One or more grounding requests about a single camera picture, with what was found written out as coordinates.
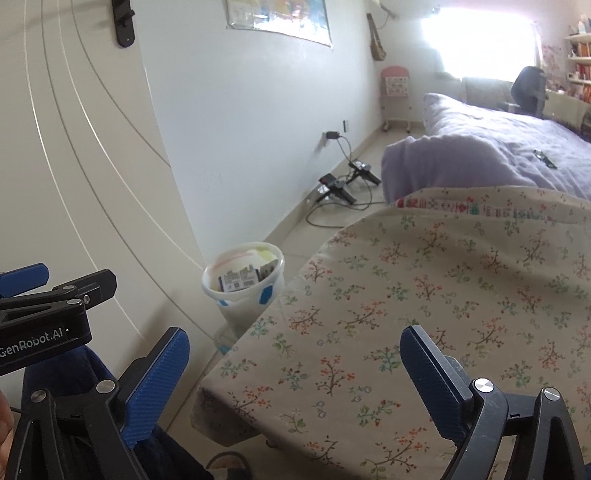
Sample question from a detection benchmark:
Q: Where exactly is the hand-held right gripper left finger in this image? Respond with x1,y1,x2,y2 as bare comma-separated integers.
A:
9,327,191,480

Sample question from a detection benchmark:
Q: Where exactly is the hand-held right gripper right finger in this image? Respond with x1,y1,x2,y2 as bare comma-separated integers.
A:
399,325,591,480

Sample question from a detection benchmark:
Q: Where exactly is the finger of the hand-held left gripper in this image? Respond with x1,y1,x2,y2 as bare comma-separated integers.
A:
0,263,50,298
0,270,117,324

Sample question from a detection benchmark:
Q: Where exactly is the translucent white plastic bin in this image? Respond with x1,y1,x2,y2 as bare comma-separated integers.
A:
202,242,286,335

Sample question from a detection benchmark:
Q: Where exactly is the person's left forearm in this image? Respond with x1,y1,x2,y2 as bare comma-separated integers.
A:
0,392,14,467

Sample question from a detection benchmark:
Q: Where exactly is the dark slipper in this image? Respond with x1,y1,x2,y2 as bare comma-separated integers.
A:
205,451,252,480

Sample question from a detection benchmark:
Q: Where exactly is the floral beige cloth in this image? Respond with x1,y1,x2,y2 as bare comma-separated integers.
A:
191,185,591,480

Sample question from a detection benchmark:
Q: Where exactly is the white wardrobe door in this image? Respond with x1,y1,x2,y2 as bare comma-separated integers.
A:
0,0,206,418

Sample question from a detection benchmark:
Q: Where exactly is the white printed packet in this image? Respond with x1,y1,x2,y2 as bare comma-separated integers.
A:
221,265,259,291

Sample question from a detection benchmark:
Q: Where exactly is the black charging device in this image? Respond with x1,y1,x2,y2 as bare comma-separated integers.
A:
316,173,358,205
348,160,382,185

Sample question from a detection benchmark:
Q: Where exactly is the purple blanket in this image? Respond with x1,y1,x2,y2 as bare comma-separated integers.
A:
381,92,591,208

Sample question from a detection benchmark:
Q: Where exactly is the grey upholstered headboard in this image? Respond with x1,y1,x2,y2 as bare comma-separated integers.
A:
462,76,518,112

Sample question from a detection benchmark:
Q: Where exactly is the pink rolling rack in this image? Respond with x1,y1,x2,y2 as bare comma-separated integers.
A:
380,66,413,134

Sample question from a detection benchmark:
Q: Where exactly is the dark blue office chair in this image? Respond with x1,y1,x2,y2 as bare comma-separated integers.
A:
510,66,548,118

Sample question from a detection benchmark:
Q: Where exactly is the hanging tan bag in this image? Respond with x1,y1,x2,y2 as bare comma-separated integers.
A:
366,12,387,62

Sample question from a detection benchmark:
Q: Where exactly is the bright window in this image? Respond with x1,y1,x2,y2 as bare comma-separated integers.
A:
418,7,541,79

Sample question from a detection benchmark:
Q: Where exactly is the white shelf with books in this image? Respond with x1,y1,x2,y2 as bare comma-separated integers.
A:
566,14,591,100

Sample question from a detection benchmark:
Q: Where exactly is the black cable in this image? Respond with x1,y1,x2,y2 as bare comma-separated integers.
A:
307,136,384,227

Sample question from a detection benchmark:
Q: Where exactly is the black door handle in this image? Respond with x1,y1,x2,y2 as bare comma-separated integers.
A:
112,0,136,48

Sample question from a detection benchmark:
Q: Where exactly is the wall poster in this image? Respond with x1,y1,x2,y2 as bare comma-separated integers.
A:
225,0,333,48

